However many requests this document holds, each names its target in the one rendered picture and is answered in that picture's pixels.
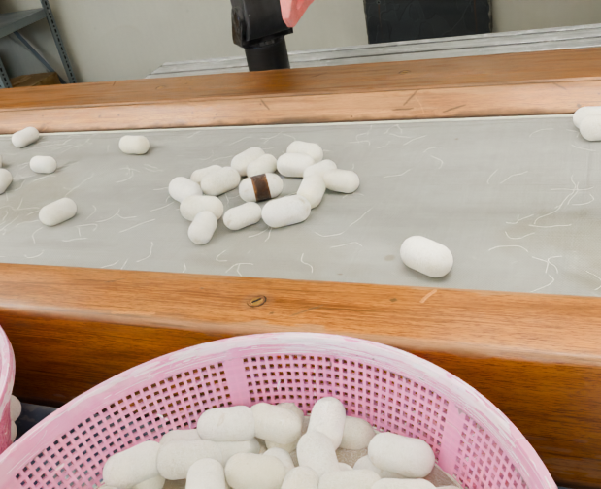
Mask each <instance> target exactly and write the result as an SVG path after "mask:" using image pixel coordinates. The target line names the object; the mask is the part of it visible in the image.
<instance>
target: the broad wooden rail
mask: <svg viewBox="0 0 601 489"><path fill-rule="evenodd" d="M598 106H601V47H598V48H584V49H557V50H543V51H530V52H515V53H501V54H488V55H473V56H459V57H446V58H431V59H418V60H404V61H389V62H376V63H362V64H348V65H334V66H320V67H306V68H292V69H279V70H268V71H250V72H236V73H222V74H209V75H194V76H180V77H167V78H152V79H138V80H125V81H98V82H83V83H69V84H56V85H41V86H27V87H14V88H0V135H13V134H15V132H18V131H21V130H23V129H25V128H27V127H34V128H36V129H37V130H38V132H39V134H40V133H67V132H94V131H121V130H148V129H175V128H202V127H229V126H256V125H283V124H310V123H337V122H364V121H392V120H418V119H445V118H472V117H499V116H527V115H554V114H574V113H575V112H576V110H578V109H579V108H581V107H598Z"/></svg>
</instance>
